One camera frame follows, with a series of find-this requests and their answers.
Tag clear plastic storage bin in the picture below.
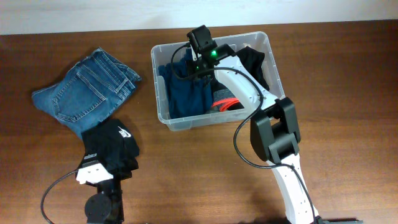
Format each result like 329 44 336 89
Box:
150 31 285 131

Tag dark blue shirt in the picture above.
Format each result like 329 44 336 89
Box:
158 63 213 119

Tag black garment with red trim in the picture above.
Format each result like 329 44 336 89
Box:
211 46 270 112

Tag black Nike garment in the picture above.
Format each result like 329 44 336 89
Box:
80 119 140 179

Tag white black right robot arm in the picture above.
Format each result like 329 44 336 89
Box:
187 26 320 223

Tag dark blue folded jeans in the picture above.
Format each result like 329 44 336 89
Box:
32 47 142 138

